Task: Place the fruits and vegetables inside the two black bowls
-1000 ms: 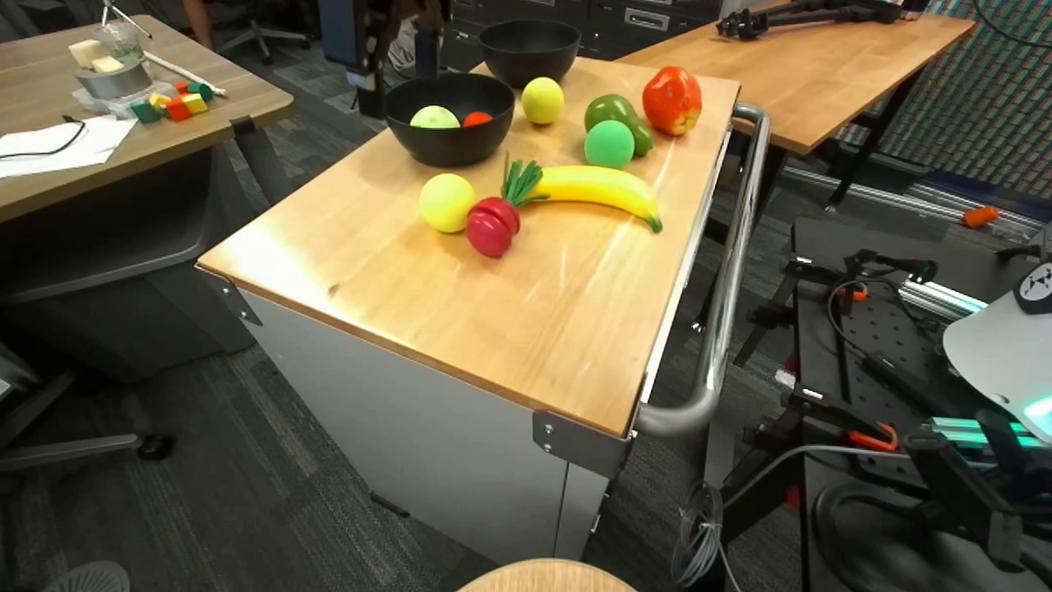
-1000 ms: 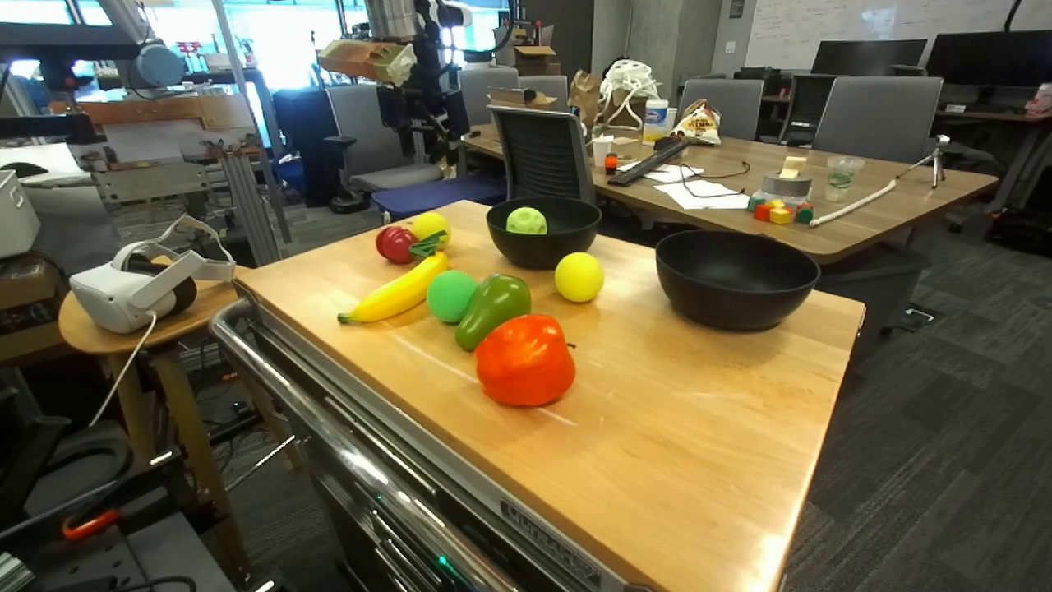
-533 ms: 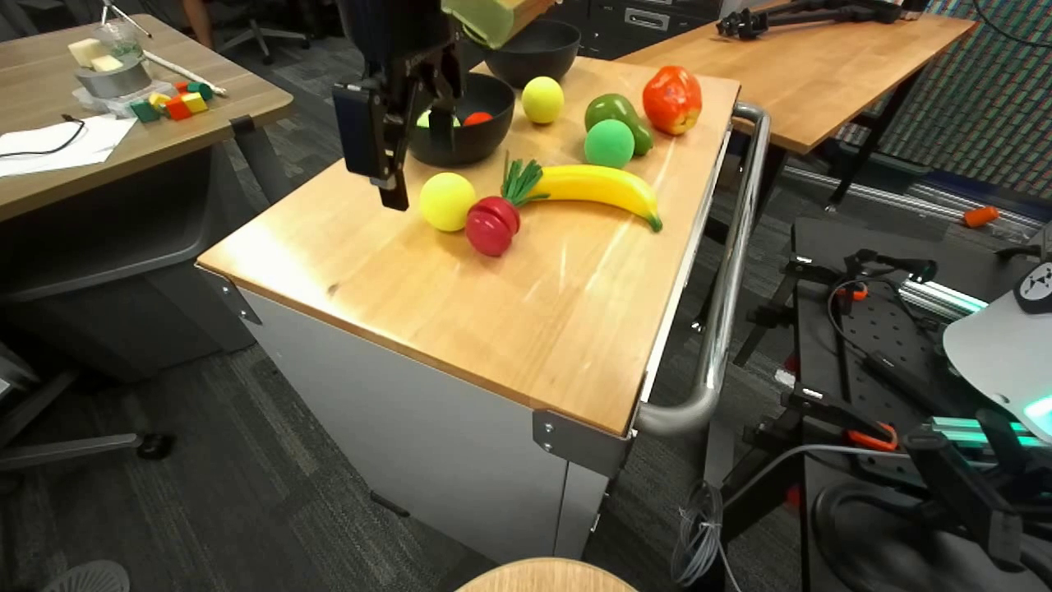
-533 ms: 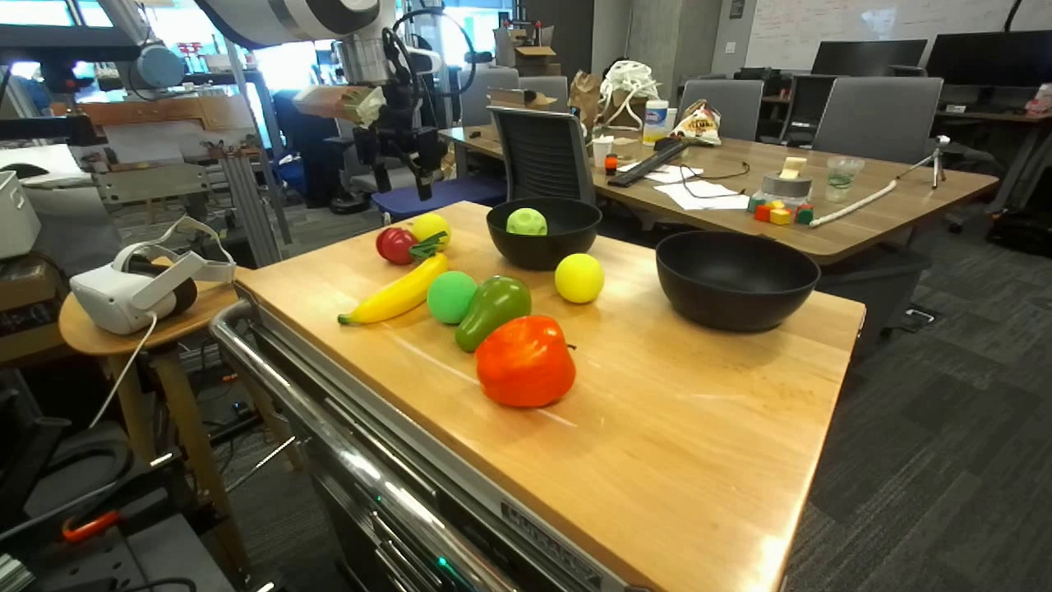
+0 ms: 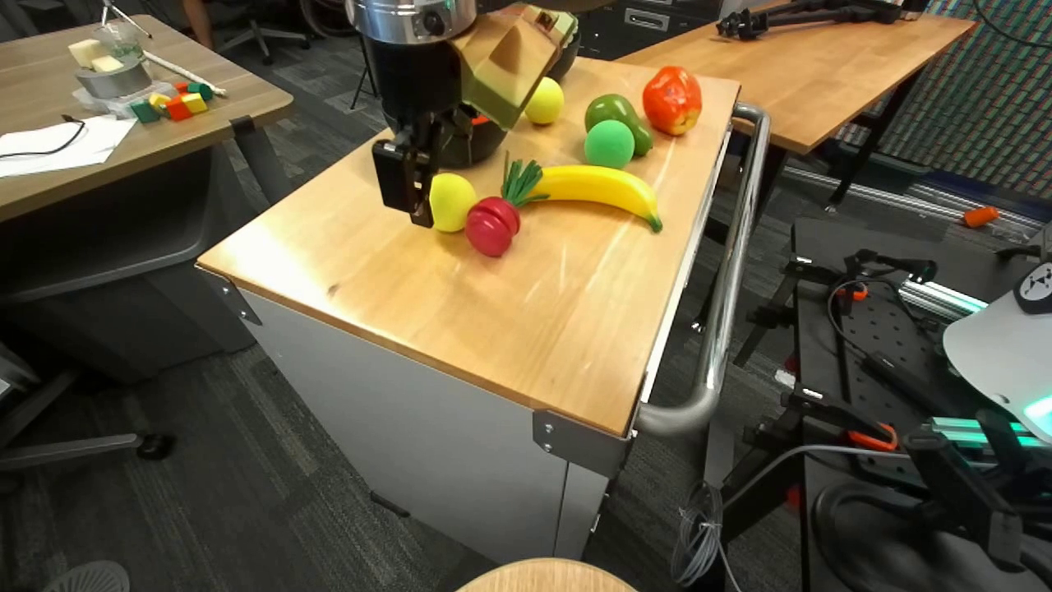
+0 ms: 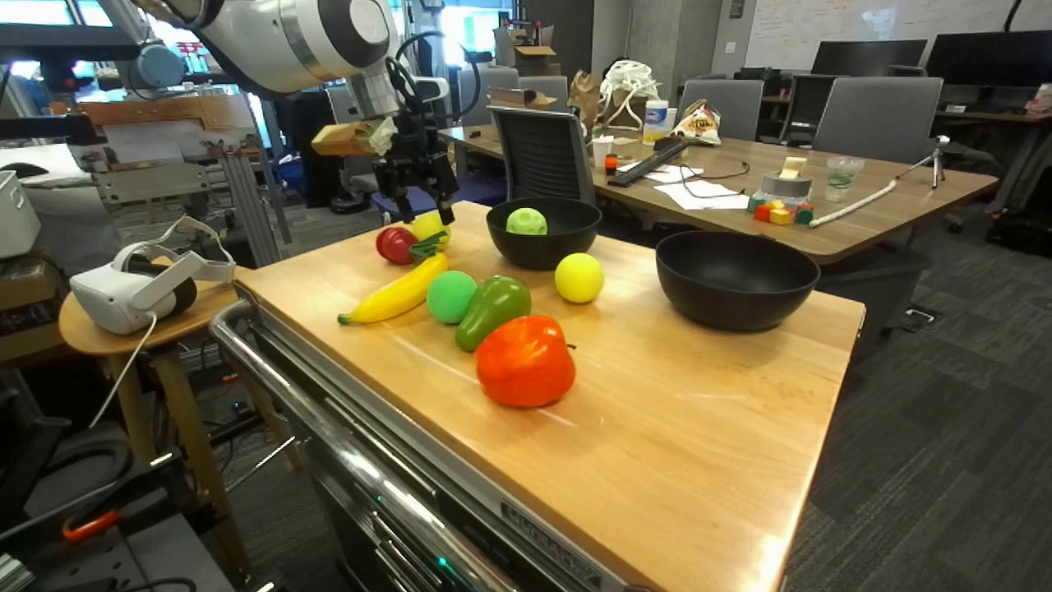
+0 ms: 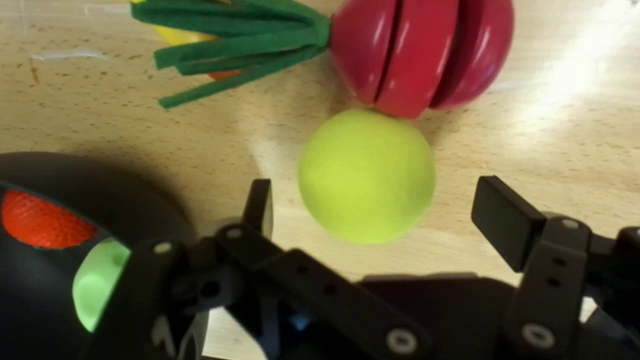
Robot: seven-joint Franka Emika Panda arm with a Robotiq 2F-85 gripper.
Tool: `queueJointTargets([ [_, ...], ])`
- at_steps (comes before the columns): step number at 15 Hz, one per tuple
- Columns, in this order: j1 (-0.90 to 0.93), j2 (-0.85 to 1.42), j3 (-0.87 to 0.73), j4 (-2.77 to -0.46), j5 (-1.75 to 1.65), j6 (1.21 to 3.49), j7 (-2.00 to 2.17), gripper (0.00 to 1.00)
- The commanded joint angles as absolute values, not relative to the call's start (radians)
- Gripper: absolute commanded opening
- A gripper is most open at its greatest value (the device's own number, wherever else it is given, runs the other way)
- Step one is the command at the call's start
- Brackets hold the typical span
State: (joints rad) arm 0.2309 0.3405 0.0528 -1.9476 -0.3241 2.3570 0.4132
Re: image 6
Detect mesh back office chair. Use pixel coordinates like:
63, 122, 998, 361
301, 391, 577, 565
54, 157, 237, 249
486, 101, 601, 212

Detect white cart cabinet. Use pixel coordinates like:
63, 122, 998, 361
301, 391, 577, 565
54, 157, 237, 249
211, 316, 659, 592

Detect white box device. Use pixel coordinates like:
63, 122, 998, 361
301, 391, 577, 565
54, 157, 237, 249
0, 169, 46, 264

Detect red toy radish green leaves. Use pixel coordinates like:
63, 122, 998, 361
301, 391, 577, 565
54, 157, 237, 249
371, 225, 449, 270

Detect white stick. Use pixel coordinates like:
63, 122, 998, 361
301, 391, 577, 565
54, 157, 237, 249
805, 175, 935, 231

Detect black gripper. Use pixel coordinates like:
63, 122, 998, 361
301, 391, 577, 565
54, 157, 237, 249
375, 101, 459, 231

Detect yellow toy banana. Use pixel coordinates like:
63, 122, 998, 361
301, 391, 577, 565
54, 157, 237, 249
336, 249, 453, 329

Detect clear plastic container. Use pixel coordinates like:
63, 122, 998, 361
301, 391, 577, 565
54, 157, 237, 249
818, 152, 872, 203

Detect black bowl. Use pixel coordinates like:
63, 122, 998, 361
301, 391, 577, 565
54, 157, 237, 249
654, 227, 826, 336
482, 195, 605, 273

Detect long black device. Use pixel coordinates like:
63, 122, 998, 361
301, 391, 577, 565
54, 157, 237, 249
605, 134, 695, 188

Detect white VR headset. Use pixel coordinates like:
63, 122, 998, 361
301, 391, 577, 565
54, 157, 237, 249
64, 237, 238, 339

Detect white headset cable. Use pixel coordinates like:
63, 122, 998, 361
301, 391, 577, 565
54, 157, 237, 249
83, 309, 163, 435

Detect white paper sheet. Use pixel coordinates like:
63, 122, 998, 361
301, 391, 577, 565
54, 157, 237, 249
649, 175, 757, 216

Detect light green dimpled ball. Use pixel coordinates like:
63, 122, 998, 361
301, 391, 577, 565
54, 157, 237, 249
504, 203, 552, 241

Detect round wooden stool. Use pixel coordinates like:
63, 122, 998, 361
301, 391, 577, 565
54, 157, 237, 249
54, 275, 255, 580

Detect white net bag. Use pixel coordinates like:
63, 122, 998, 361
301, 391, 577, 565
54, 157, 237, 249
596, 57, 664, 131

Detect red toy bell pepper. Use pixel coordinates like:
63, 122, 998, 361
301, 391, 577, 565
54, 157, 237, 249
470, 313, 577, 414

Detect wooden office desk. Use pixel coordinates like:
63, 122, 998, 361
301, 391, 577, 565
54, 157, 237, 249
439, 116, 1001, 331

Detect black clamp orange handle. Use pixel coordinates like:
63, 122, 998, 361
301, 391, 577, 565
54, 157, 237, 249
58, 508, 126, 550

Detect yellow toy ball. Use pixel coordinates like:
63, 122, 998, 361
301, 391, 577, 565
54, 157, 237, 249
552, 249, 607, 309
406, 206, 449, 248

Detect black computer monitor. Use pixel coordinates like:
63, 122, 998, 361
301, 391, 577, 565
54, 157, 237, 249
922, 26, 1052, 92
808, 36, 931, 79

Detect grey office chair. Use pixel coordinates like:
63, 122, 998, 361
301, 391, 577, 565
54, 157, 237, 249
808, 71, 947, 169
676, 76, 769, 144

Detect metal cart handle rail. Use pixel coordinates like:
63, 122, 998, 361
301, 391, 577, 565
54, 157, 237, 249
207, 298, 519, 592

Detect green toy ball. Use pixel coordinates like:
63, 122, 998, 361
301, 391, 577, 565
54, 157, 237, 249
422, 265, 482, 329

